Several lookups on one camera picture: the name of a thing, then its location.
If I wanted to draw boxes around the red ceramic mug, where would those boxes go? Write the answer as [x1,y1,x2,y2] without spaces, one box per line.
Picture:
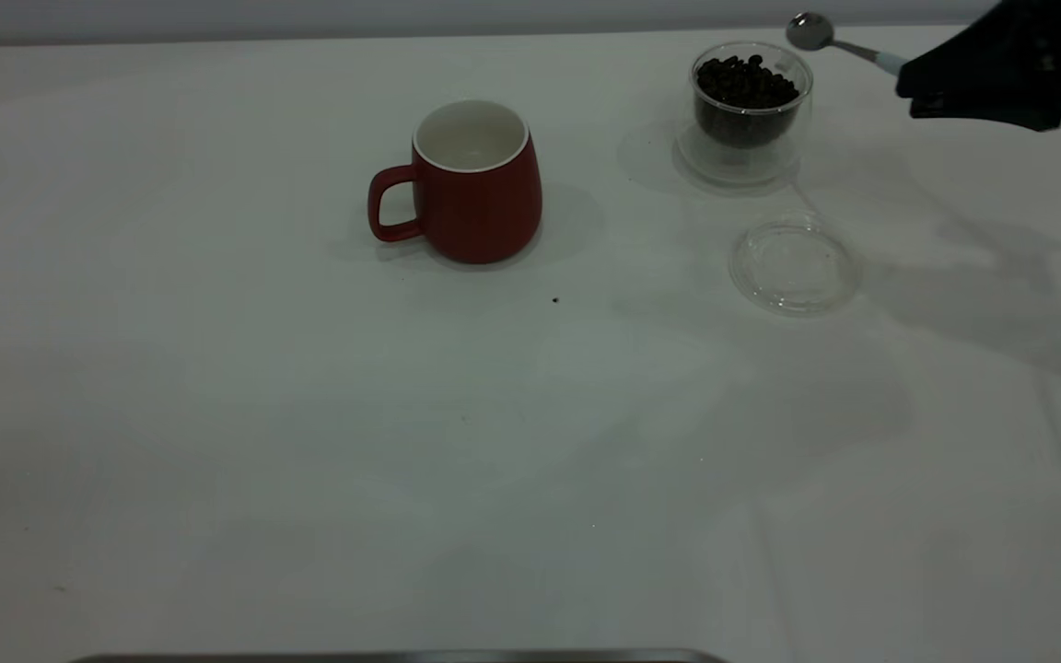
[367,99,543,265]

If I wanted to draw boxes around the dark coffee beans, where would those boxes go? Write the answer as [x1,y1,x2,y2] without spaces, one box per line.
[695,54,801,150]

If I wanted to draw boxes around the clear glass saucer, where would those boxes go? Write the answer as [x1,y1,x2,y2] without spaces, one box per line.
[729,212,863,319]

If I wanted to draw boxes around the clear double-wall glass cup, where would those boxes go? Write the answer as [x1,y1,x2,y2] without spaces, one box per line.
[675,41,814,191]

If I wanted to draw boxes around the metal spoon light-blue handle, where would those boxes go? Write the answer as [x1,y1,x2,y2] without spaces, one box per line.
[787,11,907,76]

